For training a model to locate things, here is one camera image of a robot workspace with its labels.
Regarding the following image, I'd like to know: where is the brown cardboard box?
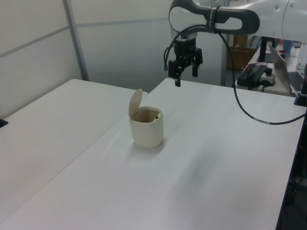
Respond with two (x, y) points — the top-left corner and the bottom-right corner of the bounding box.
(226, 44), (255, 71)

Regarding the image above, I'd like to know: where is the black cable strap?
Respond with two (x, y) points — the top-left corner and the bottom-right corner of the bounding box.
(205, 5), (221, 35)

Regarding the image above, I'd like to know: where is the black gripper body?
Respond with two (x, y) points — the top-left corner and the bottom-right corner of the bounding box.
(174, 39), (198, 64)

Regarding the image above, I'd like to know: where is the silver open laptop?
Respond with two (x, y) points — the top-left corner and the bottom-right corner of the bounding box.
(268, 44), (306, 94)

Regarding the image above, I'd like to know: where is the black monitor stand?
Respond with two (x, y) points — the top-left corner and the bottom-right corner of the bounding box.
(260, 36), (274, 63)

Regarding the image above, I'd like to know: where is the black power supply box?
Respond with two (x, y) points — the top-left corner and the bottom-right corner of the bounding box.
(237, 63), (267, 90)

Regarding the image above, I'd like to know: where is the black mounting clamp post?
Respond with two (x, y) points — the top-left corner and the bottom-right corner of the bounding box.
(294, 62), (307, 107)

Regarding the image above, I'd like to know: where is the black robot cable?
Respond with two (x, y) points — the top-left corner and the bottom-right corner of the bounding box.
(163, 23), (307, 126)

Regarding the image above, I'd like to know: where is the blue cup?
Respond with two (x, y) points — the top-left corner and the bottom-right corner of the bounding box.
(283, 39), (295, 55)

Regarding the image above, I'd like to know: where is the small white lidded trash can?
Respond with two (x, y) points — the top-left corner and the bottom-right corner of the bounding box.
(129, 88), (165, 149)

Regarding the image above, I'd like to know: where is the grey partition with aluminium post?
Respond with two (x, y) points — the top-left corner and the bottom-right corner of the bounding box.
(0, 0), (90, 82)

